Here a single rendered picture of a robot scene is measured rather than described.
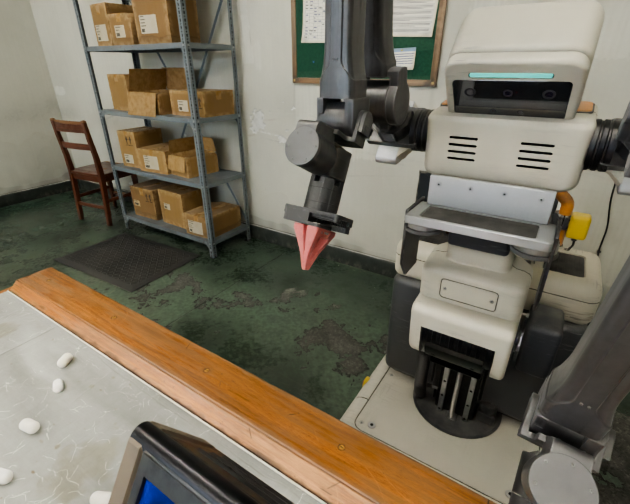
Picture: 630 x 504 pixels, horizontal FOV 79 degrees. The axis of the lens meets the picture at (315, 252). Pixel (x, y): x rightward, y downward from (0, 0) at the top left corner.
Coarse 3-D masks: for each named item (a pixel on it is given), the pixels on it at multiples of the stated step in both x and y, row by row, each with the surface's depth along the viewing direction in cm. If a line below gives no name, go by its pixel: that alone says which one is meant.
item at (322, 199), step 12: (312, 180) 61; (324, 180) 60; (312, 192) 61; (324, 192) 60; (336, 192) 61; (288, 204) 62; (312, 204) 61; (324, 204) 60; (336, 204) 62; (312, 216) 61; (324, 216) 60; (336, 216) 58
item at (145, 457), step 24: (144, 432) 21; (168, 432) 22; (144, 456) 20; (168, 456) 20; (192, 456) 20; (216, 456) 23; (120, 480) 21; (144, 480) 20; (168, 480) 19; (192, 480) 19; (216, 480) 19; (240, 480) 20
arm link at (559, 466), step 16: (528, 416) 46; (528, 432) 45; (608, 432) 43; (544, 448) 41; (560, 448) 37; (576, 448) 37; (608, 448) 42; (528, 464) 39; (544, 464) 37; (560, 464) 37; (576, 464) 36; (592, 464) 36; (528, 480) 37; (544, 480) 36; (560, 480) 36; (576, 480) 36; (592, 480) 35; (528, 496) 40; (544, 496) 36; (560, 496) 36; (576, 496) 35; (592, 496) 35
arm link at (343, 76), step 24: (336, 0) 53; (360, 0) 54; (336, 24) 54; (360, 24) 56; (336, 48) 56; (360, 48) 57; (336, 72) 57; (360, 72) 58; (336, 96) 59; (360, 96) 59; (336, 120) 60
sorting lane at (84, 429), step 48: (0, 336) 87; (48, 336) 87; (0, 384) 74; (48, 384) 74; (96, 384) 74; (144, 384) 74; (0, 432) 64; (48, 432) 64; (96, 432) 64; (192, 432) 64; (48, 480) 57; (96, 480) 57; (288, 480) 57
